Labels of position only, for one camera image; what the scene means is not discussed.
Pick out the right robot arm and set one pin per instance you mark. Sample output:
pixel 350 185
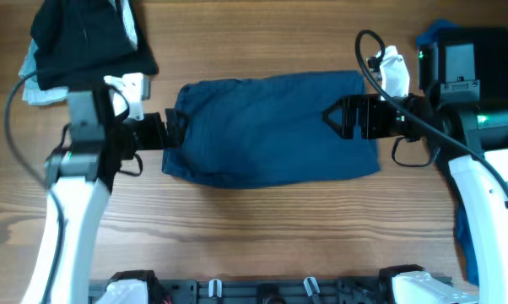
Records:
pixel 454 113

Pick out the bright blue garment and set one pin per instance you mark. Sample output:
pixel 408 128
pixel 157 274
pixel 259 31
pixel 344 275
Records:
pixel 431 36

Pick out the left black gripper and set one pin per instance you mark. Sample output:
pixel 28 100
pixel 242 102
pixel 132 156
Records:
pixel 168 127

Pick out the navy blue shorts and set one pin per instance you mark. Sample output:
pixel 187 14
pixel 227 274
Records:
pixel 248 133

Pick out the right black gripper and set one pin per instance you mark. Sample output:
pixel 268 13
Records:
pixel 359 116

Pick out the left white rail clip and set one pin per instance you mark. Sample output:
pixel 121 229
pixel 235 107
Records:
pixel 215 288

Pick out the white folded garment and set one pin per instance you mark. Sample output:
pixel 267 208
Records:
pixel 43 93

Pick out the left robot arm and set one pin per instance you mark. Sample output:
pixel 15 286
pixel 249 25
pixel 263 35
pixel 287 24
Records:
pixel 79 180

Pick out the white rail clip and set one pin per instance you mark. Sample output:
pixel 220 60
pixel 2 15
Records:
pixel 215 288
pixel 311 286

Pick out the black folded garment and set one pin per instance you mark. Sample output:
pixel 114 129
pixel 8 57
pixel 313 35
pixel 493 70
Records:
pixel 89 42

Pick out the right white rail clip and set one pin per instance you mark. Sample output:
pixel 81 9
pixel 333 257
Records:
pixel 311 286

